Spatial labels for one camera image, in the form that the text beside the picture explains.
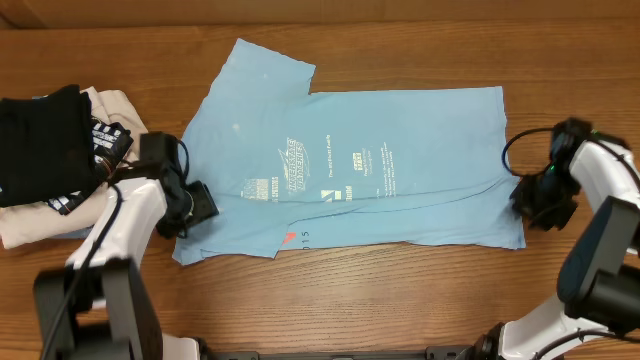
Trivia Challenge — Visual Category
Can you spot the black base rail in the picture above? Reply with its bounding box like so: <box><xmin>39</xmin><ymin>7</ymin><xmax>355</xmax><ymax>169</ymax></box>
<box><xmin>200</xmin><ymin>345</ymin><xmax>476</xmax><ymax>360</ymax></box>

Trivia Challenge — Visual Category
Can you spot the light blue t-shirt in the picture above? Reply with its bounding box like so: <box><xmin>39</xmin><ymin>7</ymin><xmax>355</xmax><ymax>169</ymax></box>
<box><xmin>173</xmin><ymin>40</ymin><xmax>525</xmax><ymax>265</ymax></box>

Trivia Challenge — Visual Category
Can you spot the beige folded garment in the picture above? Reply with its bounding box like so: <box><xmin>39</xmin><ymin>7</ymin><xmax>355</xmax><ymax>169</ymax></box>
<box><xmin>1</xmin><ymin>87</ymin><xmax>148</xmax><ymax>249</ymax></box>

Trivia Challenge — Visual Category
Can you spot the black white patterned garment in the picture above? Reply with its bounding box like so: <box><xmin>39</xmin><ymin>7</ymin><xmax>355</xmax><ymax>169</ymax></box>
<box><xmin>47</xmin><ymin>116</ymin><xmax>133</xmax><ymax>215</ymax></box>

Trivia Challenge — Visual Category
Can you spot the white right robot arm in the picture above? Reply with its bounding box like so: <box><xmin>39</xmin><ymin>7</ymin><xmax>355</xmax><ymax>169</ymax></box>
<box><xmin>466</xmin><ymin>133</ymin><xmax>639</xmax><ymax>359</ymax></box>

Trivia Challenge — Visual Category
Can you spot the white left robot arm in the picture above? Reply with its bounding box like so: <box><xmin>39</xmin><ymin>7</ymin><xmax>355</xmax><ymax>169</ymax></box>
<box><xmin>33</xmin><ymin>162</ymin><xmax>218</xmax><ymax>360</ymax></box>

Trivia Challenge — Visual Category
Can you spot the black folded garment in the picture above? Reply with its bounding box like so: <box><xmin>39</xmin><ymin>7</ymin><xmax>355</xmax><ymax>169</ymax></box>
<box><xmin>1</xmin><ymin>85</ymin><xmax>98</xmax><ymax>207</ymax></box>

